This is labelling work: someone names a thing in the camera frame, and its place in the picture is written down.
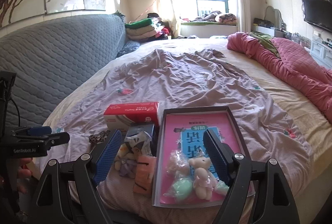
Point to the leopard print scrunchie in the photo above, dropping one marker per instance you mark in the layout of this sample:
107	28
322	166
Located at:
96	139

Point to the pink dress teddy bear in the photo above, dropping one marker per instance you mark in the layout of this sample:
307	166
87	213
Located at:
204	181

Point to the green cloth on quilt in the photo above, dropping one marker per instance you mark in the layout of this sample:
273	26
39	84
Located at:
265	41

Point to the dark shallow box tray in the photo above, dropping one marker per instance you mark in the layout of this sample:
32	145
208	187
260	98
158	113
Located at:
158	156

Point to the pink children's book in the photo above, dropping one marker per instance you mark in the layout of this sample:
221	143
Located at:
176	130

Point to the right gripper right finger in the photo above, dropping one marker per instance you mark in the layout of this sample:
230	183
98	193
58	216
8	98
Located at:
273	200

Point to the pale green soft item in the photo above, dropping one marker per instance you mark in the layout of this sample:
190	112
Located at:
221	188

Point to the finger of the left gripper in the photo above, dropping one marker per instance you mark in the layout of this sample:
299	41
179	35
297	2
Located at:
33	131
55	139

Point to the black wall television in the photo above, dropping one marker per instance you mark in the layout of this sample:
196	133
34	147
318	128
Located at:
318	13

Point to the dark blue small box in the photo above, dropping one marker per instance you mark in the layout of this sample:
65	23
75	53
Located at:
150	129

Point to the red white tissue box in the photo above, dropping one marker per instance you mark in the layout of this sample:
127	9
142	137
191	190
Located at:
122	116

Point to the grey quilted headboard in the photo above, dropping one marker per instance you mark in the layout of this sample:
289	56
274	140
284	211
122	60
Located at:
53	58

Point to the white drawer cabinet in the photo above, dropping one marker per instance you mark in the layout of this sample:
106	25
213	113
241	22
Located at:
321	54

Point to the folded clothes pile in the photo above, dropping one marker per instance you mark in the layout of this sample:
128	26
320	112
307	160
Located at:
149	29

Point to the purple dress teddy bear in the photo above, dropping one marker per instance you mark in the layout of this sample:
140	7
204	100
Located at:
125	162

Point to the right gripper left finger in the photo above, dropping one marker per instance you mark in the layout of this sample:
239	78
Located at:
67	192

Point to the pink round plush ball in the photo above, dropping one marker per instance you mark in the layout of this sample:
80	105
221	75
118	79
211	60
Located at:
178	162

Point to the mauve bed sheet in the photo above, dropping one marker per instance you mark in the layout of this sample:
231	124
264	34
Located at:
187	80

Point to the white vanity mirror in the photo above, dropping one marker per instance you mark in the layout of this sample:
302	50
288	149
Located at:
274	16

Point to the clothes on window seat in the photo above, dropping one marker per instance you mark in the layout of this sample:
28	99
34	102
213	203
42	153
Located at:
218	17

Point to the beige round mattress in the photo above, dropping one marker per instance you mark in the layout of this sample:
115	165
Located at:
313	124

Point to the green round plush ball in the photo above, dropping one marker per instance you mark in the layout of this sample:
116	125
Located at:
181	189

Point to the black white striped packet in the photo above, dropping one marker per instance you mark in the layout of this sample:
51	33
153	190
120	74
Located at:
139	144

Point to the operator hand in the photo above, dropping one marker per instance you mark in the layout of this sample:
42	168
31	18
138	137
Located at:
23	173

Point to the pink quilt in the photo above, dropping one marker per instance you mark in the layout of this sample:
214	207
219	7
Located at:
294	66

